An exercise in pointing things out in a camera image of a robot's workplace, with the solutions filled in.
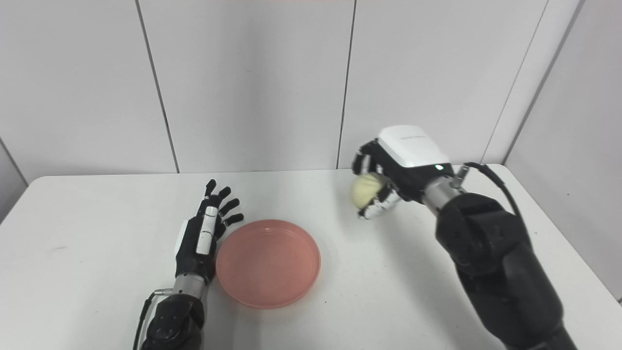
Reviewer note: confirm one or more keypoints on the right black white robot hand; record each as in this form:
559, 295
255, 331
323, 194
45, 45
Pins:
413, 160

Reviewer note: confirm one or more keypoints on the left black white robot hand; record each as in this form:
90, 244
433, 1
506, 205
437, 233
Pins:
197, 245

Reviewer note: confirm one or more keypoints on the cream steamed bun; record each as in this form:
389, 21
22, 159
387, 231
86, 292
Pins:
365, 190

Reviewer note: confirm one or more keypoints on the pink round plate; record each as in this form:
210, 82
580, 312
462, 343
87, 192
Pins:
268, 262

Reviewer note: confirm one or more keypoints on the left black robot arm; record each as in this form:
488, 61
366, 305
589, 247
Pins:
177, 316

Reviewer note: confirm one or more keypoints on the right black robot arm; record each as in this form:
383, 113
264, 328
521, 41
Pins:
495, 262

